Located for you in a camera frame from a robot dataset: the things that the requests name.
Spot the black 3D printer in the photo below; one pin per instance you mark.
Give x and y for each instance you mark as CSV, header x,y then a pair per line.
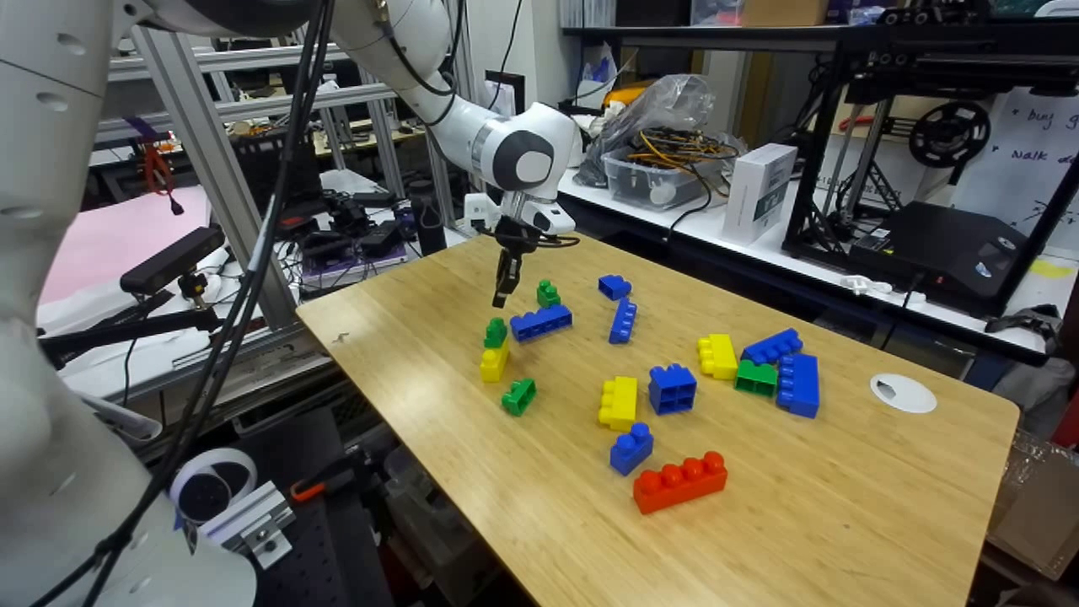
x,y
945,241

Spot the white handwritten sheet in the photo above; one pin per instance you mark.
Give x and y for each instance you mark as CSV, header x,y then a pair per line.
x,y
1030,146

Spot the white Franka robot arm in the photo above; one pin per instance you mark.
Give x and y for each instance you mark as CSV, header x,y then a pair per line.
x,y
56,223

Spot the long flat blue block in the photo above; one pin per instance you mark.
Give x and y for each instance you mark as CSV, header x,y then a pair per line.
x,y
621,321

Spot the green toy block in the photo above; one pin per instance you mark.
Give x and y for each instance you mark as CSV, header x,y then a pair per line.
x,y
756,379

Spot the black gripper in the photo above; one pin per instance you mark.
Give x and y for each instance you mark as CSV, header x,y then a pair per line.
x,y
514,236

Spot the white side bench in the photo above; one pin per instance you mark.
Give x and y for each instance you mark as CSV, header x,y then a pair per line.
x,y
830,274

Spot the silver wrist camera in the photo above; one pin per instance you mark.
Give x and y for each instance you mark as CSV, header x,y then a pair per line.
x,y
555,219

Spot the clear plastic bag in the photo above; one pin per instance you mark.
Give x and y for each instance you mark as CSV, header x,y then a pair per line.
x,y
663,104

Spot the metal bracket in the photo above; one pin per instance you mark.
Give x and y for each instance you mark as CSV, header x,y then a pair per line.
x,y
259,528

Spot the long red block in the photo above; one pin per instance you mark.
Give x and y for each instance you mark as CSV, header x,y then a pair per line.
x,y
679,482

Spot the blue square block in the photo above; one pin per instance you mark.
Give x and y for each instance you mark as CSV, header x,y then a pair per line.
x,y
672,390
631,449

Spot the blue toy block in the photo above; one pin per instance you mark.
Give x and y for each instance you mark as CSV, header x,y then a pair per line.
x,y
772,344

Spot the small blue block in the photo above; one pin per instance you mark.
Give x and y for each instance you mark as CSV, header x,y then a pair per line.
x,y
615,288

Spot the yellow toy block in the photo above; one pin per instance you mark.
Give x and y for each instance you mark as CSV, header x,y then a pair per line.
x,y
716,356

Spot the white tape roll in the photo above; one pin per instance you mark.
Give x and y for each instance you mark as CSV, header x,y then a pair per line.
x,y
180,482

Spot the aluminium frame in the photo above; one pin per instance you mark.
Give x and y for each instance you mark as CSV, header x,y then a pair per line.
x,y
215,169

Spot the white cardboard box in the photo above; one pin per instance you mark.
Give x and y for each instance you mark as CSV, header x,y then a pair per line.
x,y
761,191

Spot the clear plastic bin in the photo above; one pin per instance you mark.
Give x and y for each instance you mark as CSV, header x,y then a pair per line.
x,y
663,185

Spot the brown cardboard box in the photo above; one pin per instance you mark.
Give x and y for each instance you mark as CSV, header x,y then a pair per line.
x,y
1035,507

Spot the black filament spool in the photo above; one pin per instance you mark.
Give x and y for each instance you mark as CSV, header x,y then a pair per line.
x,y
950,118

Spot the green square block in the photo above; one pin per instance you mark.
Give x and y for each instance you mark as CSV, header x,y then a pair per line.
x,y
549,294

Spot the white table grommet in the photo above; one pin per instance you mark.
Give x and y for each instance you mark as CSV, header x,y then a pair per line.
x,y
903,393

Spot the green two-stud block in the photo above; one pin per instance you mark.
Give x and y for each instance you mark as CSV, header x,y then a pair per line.
x,y
518,397
497,330

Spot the pink sheet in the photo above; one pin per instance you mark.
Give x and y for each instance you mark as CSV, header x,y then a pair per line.
x,y
112,241

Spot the large blue block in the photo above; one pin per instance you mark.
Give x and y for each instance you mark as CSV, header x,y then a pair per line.
x,y
797,386
540,321

